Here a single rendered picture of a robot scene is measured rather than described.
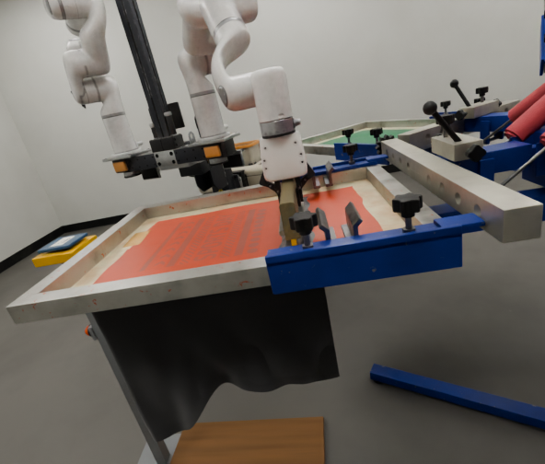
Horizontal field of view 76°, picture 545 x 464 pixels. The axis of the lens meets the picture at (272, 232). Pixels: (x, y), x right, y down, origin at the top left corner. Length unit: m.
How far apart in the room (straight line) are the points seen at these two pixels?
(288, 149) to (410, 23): 4.13
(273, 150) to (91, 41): 0.93
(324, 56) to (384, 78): 0.76
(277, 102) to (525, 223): 0.48
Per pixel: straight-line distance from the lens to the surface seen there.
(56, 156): 5.64
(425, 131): 1.27
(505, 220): 0.56
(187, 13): 1.10
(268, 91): 0.76
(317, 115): 4.61
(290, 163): 0.79
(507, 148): 0.90
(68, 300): 0.72
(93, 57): 1.55
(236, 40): 0.92
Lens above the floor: 1.24
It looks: 21 degrees down
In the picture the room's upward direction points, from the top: 12 degrees counter-clockwise
